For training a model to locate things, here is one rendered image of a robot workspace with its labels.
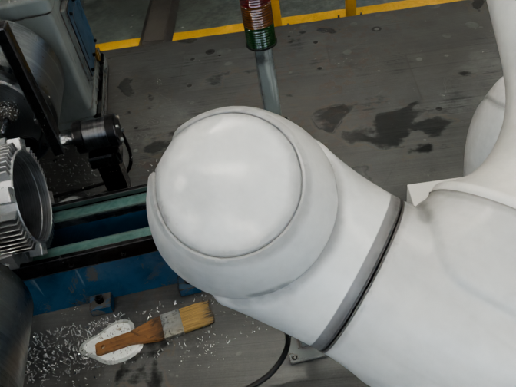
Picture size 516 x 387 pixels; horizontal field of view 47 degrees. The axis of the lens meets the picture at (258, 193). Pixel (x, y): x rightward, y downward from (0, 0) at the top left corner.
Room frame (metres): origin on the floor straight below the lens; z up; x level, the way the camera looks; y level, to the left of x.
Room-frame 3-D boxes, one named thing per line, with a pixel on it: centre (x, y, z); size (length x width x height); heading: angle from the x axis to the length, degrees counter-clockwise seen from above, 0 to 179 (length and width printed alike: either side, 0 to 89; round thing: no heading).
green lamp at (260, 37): (1.07, -0.07, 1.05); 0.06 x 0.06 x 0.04
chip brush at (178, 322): (0.60, 0.22, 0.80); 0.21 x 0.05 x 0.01; 99
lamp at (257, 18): (1.07, -0.07, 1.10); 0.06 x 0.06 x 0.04
